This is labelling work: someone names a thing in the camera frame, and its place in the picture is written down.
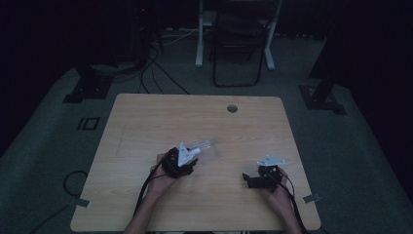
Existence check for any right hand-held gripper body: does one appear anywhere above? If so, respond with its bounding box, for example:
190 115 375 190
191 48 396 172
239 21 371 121
251 154 287 192

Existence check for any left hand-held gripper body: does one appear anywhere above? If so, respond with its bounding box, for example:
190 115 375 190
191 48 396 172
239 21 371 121
161 141 198 179

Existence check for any clear plastic bag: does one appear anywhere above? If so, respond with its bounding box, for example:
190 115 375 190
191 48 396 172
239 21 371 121
186 136 224 168

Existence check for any person's left hand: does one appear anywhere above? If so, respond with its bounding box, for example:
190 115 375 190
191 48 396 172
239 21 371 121
147 153 180 200

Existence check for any person's right hand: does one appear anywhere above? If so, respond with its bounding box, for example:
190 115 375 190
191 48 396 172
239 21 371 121
259 167 295 214

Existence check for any grey tape piece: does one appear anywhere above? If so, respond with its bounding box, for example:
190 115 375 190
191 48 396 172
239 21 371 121
68 198 92 209
302 193 321 204

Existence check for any black folding chair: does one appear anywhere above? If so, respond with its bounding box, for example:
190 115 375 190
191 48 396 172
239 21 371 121
211 0 271 89

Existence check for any dark equipment rack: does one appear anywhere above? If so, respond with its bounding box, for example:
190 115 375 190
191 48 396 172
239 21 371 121
128 0 165 67

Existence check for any black stand with base plate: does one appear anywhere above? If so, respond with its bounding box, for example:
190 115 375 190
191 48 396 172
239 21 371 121
298 0 349 116
62 62 115 104

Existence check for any black looped floor cable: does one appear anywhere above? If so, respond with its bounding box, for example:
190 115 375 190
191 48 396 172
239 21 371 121
29 170 90 234

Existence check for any white desk frame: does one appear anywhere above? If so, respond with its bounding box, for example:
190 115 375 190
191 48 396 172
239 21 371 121
195 0 284 71

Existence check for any white floor cable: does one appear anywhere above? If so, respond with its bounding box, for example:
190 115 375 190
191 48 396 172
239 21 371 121
151 28 200 47

